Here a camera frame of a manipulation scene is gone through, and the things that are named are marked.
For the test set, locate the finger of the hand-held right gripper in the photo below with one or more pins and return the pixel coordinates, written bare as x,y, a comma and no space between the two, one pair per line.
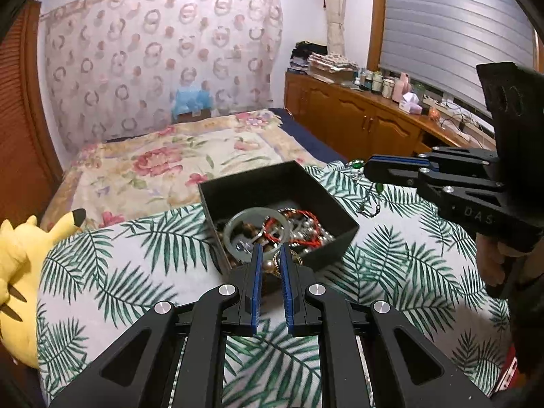
459,157
425,180

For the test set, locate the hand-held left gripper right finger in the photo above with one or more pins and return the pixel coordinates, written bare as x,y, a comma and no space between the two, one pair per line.
287,289

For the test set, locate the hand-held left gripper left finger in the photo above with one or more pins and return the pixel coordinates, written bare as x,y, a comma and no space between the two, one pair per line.
256,289

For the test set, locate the grey-green jade bangle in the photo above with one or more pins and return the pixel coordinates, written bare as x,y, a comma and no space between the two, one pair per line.
231,231

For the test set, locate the black jewelry box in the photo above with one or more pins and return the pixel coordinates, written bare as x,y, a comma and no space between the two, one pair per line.
331,242

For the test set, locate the person's right hand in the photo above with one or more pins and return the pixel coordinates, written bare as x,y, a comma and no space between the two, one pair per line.
486,263

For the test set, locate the pink tissue box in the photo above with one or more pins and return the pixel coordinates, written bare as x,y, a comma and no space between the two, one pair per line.
410,104

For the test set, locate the row of cosmetic bottles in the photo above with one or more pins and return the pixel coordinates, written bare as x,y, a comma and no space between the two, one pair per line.
382,85

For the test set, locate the wooden cabinet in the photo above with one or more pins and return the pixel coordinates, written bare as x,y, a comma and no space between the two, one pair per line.
340,114

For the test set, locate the navy bed sheet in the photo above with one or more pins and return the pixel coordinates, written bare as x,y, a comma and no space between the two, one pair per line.
314,140

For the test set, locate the grey window blind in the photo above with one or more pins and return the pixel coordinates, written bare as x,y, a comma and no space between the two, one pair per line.
446,29

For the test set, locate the leaf print blanket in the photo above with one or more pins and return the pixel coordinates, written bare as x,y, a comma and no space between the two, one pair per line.
127,272

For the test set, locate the floral folded cloth stack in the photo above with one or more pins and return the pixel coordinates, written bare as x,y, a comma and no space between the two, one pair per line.
333,66

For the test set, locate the floral blanket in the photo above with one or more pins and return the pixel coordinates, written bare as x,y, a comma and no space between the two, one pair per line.
170,157

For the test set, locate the dark folded clothes stack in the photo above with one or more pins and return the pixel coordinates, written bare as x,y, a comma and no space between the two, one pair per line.
302,56

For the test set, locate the brown cardboard box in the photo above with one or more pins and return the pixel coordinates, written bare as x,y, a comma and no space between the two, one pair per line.
193,117

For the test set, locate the cream tied curtain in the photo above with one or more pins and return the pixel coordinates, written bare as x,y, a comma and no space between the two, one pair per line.
333,8

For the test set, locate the blue plush toy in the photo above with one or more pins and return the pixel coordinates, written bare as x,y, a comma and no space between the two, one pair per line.
193,98

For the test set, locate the yellow plush toy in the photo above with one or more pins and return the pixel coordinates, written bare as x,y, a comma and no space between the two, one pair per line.
17,255

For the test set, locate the circle print curtain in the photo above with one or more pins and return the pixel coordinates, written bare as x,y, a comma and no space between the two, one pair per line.
127,51

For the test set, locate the wooden louvered wardrobe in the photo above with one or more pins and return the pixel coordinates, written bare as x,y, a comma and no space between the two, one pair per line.
21,114

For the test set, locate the wooden window frame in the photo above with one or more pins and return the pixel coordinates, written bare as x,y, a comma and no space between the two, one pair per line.
376,17

